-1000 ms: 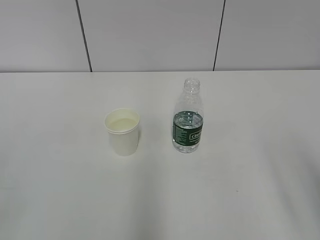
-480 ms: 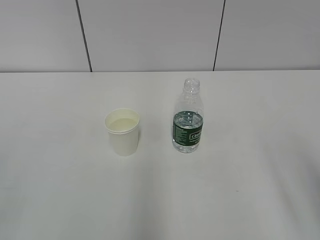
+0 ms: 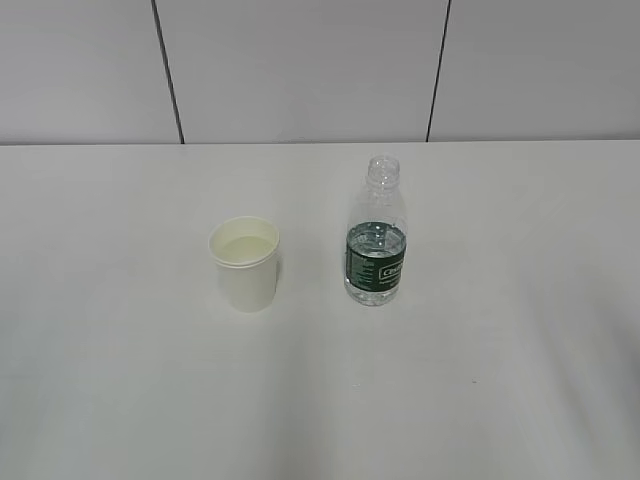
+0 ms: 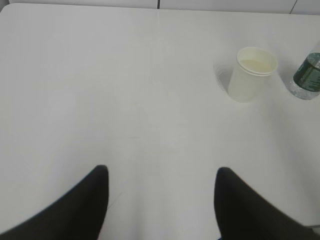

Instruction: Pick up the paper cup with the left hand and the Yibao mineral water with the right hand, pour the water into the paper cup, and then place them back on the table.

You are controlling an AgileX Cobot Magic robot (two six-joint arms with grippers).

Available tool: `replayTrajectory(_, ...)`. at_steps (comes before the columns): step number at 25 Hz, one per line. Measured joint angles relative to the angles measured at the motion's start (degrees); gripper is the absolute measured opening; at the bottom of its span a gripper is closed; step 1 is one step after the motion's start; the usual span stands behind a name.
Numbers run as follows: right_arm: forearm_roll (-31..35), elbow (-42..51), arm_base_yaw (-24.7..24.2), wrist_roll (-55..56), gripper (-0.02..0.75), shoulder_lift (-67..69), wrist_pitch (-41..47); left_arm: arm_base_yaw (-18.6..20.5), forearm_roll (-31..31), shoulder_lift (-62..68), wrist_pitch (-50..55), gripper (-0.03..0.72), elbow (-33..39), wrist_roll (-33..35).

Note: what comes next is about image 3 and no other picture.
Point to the clear water bottle green label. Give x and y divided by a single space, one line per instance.
376 235

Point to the white paper cup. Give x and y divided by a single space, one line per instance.
245 250

